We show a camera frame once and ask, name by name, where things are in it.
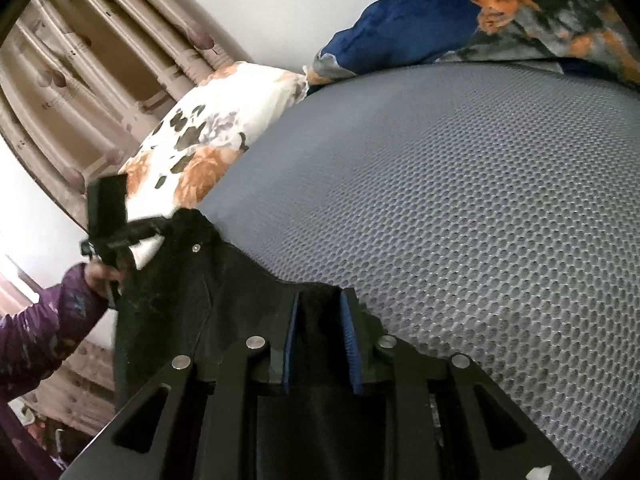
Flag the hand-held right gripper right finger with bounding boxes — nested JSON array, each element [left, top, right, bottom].
[[340, 289, 586, 480]]

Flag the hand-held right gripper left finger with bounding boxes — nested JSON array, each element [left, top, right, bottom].
[[60, 290, 301, 480]]

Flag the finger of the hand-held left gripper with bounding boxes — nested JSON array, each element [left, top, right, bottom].
[[124, 216, 167, 249]]

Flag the black pants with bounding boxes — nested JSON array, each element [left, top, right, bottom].
[[112, 209, 398, 480]]

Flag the person's left forearm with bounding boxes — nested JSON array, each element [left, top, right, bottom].
[[0, 264, 110, 398]]

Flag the person's left hand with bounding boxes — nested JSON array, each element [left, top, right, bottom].
[[84, 261, 124, 307]]

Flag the white floral pillow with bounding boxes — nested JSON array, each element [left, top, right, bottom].
[[117, 61, 308, 268]]

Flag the beige patterned curtain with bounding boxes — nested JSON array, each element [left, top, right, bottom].
[[0, 0, 251, 231]]

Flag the grey mesh mattress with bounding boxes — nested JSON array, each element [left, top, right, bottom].
[[197, 61, 640, 480]]

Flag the navy floral blanket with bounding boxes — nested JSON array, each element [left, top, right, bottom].
[[305, 0, 640, 92]]

